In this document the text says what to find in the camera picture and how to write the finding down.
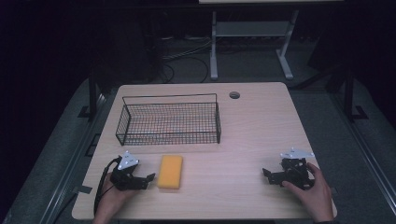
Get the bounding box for yellow sponge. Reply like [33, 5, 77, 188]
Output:
[156, 154, 184, 190]

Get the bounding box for black floor cable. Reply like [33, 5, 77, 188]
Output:
[160, 36, 216, 84]

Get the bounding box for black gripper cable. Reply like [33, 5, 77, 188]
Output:
[92, 156, 123, 217]

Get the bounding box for person's right hand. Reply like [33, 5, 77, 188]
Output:
[281, 161, 335, 222]

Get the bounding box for person's left hand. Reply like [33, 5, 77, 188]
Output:
[92, 173, 140, 220]

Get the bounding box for black metal post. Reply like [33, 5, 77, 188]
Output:
[342, 69, 370, 123]
[78, 69, 99, 119]

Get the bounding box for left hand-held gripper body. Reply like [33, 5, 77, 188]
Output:
[109, 150, 148, 191]

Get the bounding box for white metal stand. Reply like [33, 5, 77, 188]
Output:
[209, 8, 301, 81]

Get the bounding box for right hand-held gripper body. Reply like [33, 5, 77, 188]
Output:
[278, 147, 316, 191]

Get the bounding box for black wire basket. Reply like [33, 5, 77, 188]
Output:
[115, 92, 222, 147]

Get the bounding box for grey metal floor rail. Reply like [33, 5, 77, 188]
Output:
[38, 92, 108, 224]
[330, 91, 396, 216]

